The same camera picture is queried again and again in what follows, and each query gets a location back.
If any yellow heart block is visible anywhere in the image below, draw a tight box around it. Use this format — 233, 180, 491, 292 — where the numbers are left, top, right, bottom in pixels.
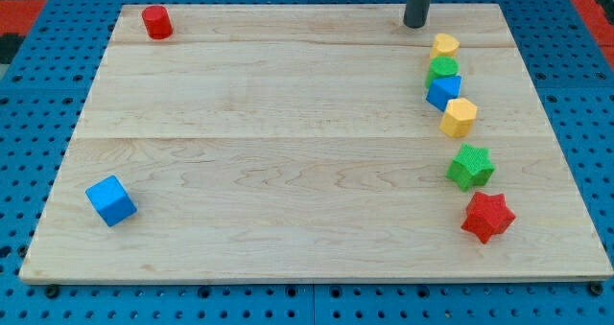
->
430, 34, 461, 59

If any red star block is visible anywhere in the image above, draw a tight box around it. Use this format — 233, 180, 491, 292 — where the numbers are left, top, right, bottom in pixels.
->
461, 192, 516, 244

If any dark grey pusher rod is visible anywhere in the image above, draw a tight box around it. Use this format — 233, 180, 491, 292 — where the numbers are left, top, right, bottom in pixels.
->
403, 0, 432, 29

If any blue triangle block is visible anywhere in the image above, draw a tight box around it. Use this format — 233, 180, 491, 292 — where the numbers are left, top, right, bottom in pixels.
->
426, 76, 462, 111

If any green cylinder block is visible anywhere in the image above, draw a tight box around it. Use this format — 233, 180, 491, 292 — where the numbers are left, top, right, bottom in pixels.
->
425, 56, 460, 88

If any blue cube block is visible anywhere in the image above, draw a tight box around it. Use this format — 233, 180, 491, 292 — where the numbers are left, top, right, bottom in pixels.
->
85, 175, 137, 227

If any wooden board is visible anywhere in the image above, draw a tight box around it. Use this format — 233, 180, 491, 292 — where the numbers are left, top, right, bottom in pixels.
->
19, 4, 613, 285

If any yellow hexagon block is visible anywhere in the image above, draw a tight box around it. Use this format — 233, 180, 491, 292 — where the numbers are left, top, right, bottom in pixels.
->
439, 98, 478, 138

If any green star block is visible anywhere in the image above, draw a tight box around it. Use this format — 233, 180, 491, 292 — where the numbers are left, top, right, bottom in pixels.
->
445, 143, 496, 192

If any red cylinder block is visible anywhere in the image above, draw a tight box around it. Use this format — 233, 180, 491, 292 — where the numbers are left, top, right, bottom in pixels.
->
141, 5, 173, 39

